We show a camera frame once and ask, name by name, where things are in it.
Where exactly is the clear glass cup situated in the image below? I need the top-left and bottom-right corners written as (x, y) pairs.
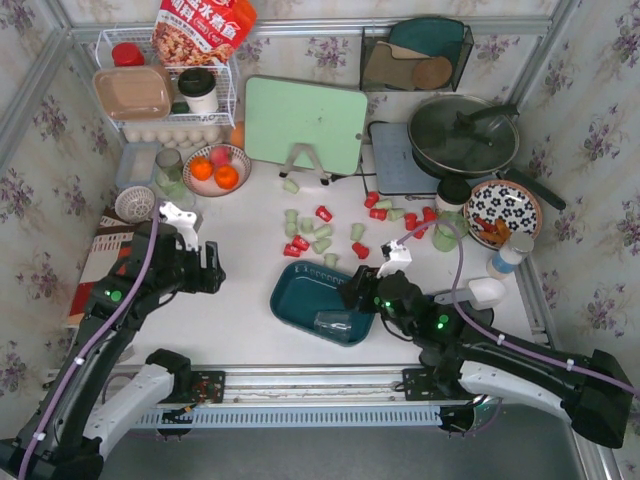
top-left (314, 310), bottom-right (353, 342)
top-left (167, 185), bottom-right (196, 211)

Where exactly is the teal storage basket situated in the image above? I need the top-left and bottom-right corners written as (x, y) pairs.
top-left (269, 261), bottom-right (374, 347)

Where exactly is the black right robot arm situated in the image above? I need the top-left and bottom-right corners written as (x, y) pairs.
top-left (338, 266), bottom-right (633, 449)

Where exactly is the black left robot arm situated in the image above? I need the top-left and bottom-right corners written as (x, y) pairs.
top-left (1, 222), bottom-right (226, 479)

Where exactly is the green capsule by basket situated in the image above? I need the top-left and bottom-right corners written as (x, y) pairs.
top-left (324, 253), bottom-right (339, 269)

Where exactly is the white strainer basket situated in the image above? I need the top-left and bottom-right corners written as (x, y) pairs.
top-left (114, 186), bottom-right (156, 223)

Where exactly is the white black-lid coffee cup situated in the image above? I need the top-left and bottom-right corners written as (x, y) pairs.
top-left (177, 67), bottom-right (219, 114)

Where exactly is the red capsule center right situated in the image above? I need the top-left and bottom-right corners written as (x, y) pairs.
top-left (352, 242), bottom-right (370, 260)

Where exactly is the green capsule center right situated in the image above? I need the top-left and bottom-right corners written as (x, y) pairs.
top-left (350, 223), bottom-right (365, 242)

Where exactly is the patterned orange cloth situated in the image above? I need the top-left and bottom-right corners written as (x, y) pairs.
top-left (66, 208), bottom-right (137, 328)

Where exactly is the red capsule right middle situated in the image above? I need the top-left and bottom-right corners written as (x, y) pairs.
top-left (369, 208), bottom-right (388, 221)

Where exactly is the red capsule left lower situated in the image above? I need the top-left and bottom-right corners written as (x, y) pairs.
top-left (283, 244), bottom-right (301, 258)

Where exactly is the red capsule center top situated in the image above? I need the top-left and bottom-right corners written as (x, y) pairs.
top-left (315, 206), bottom-right (333, 222)

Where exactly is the red capsule by cooker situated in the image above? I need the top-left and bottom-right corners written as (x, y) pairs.
top-left (364, 191), bottom-right (380, 209)

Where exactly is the orange fruit right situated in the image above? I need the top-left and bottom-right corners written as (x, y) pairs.
top-left (214, 164), bottom-right (239, 190)

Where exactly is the orange fruit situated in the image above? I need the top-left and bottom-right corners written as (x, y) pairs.
top-left (214, 164), bottom-right (239, 190)
top-left (189, 156), bottom-right (214, 181)

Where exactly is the green plastic cup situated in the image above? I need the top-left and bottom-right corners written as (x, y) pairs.
top-left (433, 211), bottom-right (469, 252)

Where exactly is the orange fruit left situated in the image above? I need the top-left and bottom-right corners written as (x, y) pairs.
top-left (189, 156), bottom-right (214, 181)

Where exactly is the fruit bowl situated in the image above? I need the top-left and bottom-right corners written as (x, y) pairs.
top-left (183, 144), bottom-right (251, 197)

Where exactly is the green glass jar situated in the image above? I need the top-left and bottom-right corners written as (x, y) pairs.
top-left (155, 148), bottom-right (185, 200)

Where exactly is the clear food container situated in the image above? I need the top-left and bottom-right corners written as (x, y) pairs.
top-left (115, 142), bottom-right (161, 189)

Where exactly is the white scoop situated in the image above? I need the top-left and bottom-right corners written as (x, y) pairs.
top-left (434, 277), bottom-right (507, 311)

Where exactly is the red apple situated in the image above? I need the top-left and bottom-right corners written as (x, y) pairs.
top-left (209, 145), bottom-right (233, 168)

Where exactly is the grey induction cooker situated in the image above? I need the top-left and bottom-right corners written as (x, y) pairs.
top-left (368, 121), bottom-right (439, 197)

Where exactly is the black-lid white jar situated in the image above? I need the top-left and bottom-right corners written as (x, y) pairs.
top-left (435, 175), bottom-right (472, 214)

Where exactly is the green capsule near board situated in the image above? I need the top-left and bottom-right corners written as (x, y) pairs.
top-left (283, 178), bottom-right (300, 194)

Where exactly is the egg carton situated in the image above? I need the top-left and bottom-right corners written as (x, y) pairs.
top-left (122, 126), bottom-right (226, 149)

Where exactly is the orange behind board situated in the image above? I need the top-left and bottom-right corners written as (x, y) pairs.
top-left (230, 121), bottom-right (245, 149)

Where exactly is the floral blue plate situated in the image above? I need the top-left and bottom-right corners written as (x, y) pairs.
top-left (463, 180), bottom-right (543, 250)

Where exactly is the white bottle grey cap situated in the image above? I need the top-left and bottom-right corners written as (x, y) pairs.
top-left (486, 231), bottom-right (534, 280)

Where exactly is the black frying pan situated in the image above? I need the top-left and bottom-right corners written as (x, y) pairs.
top-left (407, 94), bottom-right (566, 211)

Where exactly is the beige plastic tray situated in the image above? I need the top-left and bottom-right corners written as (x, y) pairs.
top-left (93, 65), bottom-right (174, 122)

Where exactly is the green cutting board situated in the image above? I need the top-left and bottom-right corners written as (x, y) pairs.
top-left (244, 76), bottom-right (368, 176)

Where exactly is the red lid jar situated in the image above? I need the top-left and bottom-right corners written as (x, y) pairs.
top-left (111, 42), bottom-right (145, 67)

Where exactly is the round cork coaster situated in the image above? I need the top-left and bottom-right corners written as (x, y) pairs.
top-left (412, 56), bottom-right (453, 90)

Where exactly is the red snack bag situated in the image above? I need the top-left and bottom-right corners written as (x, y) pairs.
top-left (151, 0), bottom-right (257, 67)

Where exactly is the black mesh organizer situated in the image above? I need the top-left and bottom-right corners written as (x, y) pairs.
top-left (359, 22), bottom-right (474, 92)

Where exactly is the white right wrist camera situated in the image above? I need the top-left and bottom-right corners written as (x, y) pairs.
top-left (376, 240), bottom-right (412, 279)

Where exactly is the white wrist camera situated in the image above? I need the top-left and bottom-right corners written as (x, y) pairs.
top-left (159, 201), bottom-right (201, 251)
top-left (376, 240), bottom-right (412, 279)

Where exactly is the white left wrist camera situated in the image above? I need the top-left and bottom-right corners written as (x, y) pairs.
top-left (159, 201), bottom-right (201, 251)

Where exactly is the white wire rack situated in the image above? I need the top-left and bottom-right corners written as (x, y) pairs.
top-left (94, 27), bottom-right (239, 129)

